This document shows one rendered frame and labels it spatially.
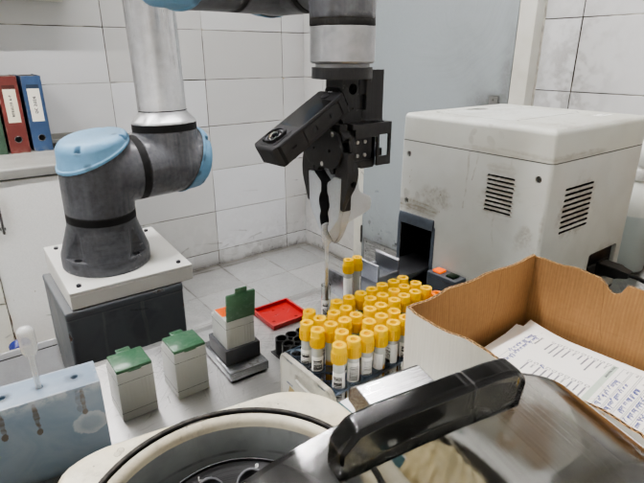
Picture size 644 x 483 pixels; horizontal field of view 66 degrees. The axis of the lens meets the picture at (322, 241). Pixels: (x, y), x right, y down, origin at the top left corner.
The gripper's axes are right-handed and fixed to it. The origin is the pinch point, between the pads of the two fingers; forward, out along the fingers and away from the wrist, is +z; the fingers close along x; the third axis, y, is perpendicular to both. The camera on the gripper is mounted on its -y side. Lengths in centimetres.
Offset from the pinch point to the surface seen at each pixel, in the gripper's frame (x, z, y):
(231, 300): 2.9, 6.9, -12.6
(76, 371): 0.0, 7.7, -31.1
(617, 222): -14, 5, 50
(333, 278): 10.6, 13.0, 9.5
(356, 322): -10.8, 6.7, -4.3
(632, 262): -14, 15, 62
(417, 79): 126, -10, 152
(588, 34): 50, -28, 158
